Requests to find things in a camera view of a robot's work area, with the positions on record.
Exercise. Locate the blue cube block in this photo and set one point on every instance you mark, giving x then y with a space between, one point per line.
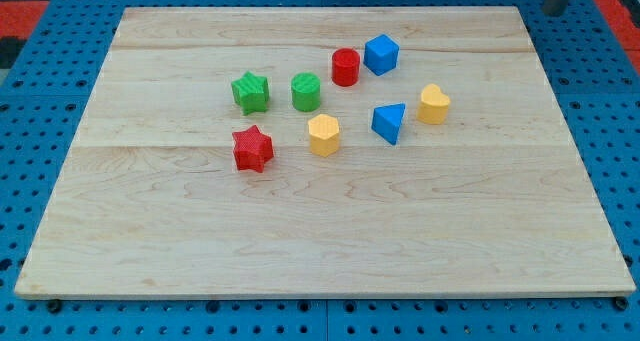
381 54

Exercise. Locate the red cylinder block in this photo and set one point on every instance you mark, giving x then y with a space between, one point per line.
345 67

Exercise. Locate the wooden board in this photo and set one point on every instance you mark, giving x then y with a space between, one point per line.
493 203

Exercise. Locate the red star block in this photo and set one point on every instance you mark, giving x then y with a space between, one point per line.
252 149

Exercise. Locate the yellow hexagon block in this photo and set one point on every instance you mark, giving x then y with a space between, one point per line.
324 133

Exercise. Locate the green star block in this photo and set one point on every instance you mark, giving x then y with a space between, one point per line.
251 93

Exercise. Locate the blue triangle block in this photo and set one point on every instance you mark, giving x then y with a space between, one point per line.
387 121

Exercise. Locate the green cylinder block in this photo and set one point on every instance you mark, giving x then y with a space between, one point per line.
305 90

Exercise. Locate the yellow heart block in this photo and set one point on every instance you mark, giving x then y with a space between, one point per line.
433 105

